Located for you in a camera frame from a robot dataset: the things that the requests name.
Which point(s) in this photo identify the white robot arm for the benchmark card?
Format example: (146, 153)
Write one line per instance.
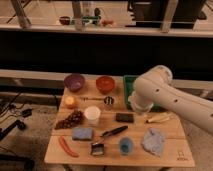
(154, 86)

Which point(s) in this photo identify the red bowl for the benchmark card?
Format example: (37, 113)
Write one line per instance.
(105, 84)

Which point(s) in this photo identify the green plastic tray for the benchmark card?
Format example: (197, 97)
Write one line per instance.
(128, 81)

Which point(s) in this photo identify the white plastic cup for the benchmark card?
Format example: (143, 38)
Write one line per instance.
(92, 114)

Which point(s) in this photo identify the purple bowl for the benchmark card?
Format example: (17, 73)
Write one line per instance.
(74, 82)

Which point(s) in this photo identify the peach fruit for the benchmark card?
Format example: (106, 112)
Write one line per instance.
(70, 102)

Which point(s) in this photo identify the bunch of dark grapes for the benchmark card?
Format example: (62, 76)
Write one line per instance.
(75, 118)

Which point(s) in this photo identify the wooden table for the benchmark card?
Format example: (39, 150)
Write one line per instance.
(176, 152)

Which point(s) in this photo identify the blue sponge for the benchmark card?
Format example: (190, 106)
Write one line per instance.
(81, 133)

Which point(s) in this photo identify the banana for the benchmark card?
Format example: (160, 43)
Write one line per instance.
(159, 118)

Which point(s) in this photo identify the blue plastic cup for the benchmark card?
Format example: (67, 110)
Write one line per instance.
(126, 145)

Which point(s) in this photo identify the blue crumpled cloth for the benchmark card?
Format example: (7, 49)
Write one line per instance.
(153, 141)

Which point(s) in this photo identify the red chili pepper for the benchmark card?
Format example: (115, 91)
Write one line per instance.
(66, 148)

